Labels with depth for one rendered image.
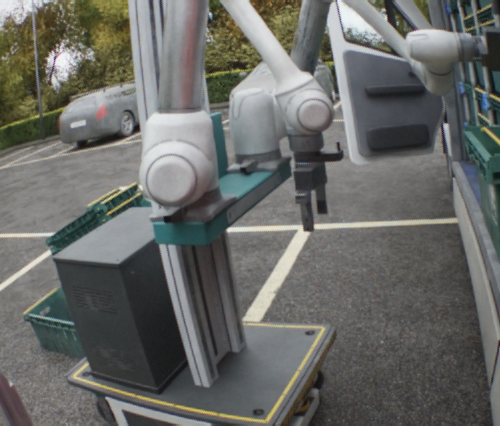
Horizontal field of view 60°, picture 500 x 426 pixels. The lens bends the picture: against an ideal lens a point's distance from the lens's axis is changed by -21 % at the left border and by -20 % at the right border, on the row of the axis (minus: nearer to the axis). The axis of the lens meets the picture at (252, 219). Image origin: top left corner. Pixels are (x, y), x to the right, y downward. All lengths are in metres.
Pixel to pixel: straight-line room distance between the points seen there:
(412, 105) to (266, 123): 2.76
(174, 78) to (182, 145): 0.16
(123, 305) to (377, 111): 3.01
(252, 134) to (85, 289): 0.76
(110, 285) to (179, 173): 0.67
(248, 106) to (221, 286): 0.62
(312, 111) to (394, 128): 3.15
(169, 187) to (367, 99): 3.20
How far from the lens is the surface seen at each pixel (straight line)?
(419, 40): 1.35
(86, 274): 1.71
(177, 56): 1.12
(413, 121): 4.38
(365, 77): 4.15
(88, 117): 12.44
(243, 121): 1.73
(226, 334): 1.97
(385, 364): 2.37
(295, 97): 1.12
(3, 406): 0.54
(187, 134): 1.10
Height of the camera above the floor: 1.36
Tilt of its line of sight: 17 degrees down
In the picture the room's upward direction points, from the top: 8 degrees counter-clockwise
